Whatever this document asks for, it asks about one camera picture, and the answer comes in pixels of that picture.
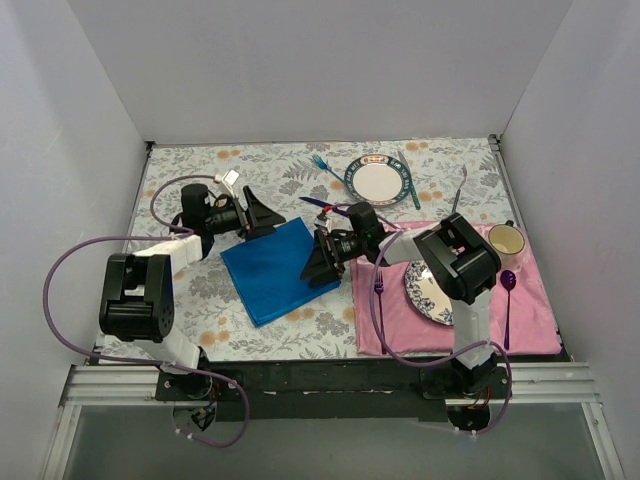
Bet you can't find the aluminium frame rail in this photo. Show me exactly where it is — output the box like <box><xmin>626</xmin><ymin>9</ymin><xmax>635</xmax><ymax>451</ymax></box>
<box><xmin>42</xmin><ymin>362</ymin><xmax>624</xmax><ymax>479</ymax></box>

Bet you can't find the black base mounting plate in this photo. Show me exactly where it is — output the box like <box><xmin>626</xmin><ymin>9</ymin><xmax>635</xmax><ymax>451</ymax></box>
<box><xmin>155</xmin><ymin>359</ymin><xmax>507</xmax><ymax>422</ymax></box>

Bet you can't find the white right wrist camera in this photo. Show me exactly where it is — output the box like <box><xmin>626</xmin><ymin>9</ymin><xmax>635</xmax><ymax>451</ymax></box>
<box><xmin>314</xmin><ymin>206</ymin><xmax>332</xmax><ymax>236</ymax></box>

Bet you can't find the blue satin napkin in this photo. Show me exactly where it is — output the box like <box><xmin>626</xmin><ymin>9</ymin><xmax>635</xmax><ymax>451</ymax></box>
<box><xmin>221</xmin><ymin>217</ymin><xmax>340</xmax><ymax>328</ymax></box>

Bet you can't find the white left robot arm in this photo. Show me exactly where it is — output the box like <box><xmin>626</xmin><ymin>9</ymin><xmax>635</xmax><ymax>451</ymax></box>
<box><xmin>99</xmin><ymin>183</ymin><xmax>285</xmax><ymax>400</ymax></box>

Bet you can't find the purple knife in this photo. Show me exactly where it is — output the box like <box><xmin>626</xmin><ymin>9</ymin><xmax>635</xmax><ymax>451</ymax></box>
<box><xmin>299</xmin><ymin>197</ymin><xmax>331</xmax><ymax>208</ymax></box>

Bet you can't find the white plate teal rim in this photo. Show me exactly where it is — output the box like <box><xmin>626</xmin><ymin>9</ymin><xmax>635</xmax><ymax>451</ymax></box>
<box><xmin>344</xmin><ymin>154</ymin><xmax>410</xmax><ymax>207</ymax></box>

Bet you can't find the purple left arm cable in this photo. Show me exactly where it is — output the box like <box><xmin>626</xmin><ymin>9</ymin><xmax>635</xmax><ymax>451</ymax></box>
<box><xmin>41</xmin><ymin>173</ymin><xmax>251</xmax><ymax>449</ymax></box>

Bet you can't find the blue fork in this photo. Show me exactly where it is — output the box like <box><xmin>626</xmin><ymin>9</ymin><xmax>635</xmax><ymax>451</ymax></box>
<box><xmin>311</xmin><ymin>154</ymin><xmax>344</xmax><ymax>183</ymax></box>

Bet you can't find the purple metallic fork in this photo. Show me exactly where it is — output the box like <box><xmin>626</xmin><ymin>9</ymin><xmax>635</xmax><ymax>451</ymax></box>
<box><xmin>374</xmin><ymin>270</ymin><xmax>387</xmax><ymax>355</ymax></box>

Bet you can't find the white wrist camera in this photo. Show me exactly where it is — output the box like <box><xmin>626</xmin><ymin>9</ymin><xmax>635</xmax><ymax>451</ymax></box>
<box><xmin>314</xmin><ymin>206</ymin><xmax>332</xmax><ymax>236</ymax></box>
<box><xmin>214</xmin><ymin>169</ymin><xmax>240</xmax><ymax>199</ymax></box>

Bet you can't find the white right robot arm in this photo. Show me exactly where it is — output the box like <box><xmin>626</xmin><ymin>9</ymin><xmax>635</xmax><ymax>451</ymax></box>
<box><xmin>300</xmin><ymin>202</ymin><xmax>501</xmax><ymax>398</ymax></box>

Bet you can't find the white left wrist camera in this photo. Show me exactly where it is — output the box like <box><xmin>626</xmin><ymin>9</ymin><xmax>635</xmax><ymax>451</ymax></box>
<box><xmin>214</xmin><ymin>169</ymin><xmax>240</xmax><ymax>199</ymax></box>

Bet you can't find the teal handled knife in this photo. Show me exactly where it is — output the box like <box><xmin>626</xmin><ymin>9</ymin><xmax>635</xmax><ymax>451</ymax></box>
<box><xmin>396</xmin><ymin>149</ymin><xmax>421</xmax><ymax>210</ymax></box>

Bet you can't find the floral tablecloth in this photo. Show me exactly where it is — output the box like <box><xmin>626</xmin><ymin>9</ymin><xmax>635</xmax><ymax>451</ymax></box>
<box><xmin>132</xmin><ymin>138</ymin><xmax>513</xmax><ymax>361</ymax></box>

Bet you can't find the purple metallic spoon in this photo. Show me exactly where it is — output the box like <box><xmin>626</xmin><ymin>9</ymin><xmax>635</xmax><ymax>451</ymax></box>
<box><xmin>500</xmin><ymin>269</ymin><xmax>517</xmax><ymax>350</ymax></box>

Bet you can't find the cream ceramic mug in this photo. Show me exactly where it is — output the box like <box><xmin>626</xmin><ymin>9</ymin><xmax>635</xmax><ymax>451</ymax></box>
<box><xmin>487</xmin><ymin>221</ymin><xmax>526</xmax><ymax>271</ymax></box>

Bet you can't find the blue floral dinner plate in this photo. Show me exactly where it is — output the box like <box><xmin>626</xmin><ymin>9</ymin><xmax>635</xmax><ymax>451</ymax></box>
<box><xmin>404</xmin><ymin>261</ymin><xmax>453</xmax><ymax>327</ymax></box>

